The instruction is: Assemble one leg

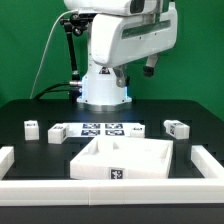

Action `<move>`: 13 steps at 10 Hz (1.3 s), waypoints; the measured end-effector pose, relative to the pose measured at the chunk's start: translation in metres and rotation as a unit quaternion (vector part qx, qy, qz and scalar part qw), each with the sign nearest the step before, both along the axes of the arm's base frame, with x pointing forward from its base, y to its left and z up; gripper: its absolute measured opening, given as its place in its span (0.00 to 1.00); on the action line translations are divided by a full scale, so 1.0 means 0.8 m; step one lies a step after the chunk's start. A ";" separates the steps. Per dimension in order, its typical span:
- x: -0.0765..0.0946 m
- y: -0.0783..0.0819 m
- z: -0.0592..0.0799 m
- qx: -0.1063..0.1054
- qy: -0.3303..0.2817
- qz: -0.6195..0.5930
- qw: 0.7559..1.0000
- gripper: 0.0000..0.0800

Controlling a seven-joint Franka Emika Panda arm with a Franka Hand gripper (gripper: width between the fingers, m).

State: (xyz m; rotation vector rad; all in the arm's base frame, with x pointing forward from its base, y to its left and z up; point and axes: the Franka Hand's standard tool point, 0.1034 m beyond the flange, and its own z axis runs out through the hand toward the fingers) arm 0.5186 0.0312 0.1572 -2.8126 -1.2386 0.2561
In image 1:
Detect white square tabletop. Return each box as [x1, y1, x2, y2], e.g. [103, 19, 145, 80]
[70, 136, 173, 180]

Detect AprilTag marker sheet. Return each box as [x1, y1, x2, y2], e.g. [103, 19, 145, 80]
[68, 122, 142, 137]

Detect white U-shaped obstacle fence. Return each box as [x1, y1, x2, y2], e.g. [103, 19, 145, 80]
[0, 146, 224, 206]

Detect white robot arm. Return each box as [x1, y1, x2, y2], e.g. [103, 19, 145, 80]
[63, 0, 178, 111]

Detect black cables at base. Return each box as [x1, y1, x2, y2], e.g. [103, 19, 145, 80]
[33, 79, 83, 100]

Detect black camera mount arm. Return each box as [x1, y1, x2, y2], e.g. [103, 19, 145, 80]
[60, 13, 95, 80]

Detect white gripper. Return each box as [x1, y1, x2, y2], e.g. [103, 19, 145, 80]
[91, 2, 178, 88]

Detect white cable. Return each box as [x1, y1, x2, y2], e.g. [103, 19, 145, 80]
[29, 9, 80, 100]

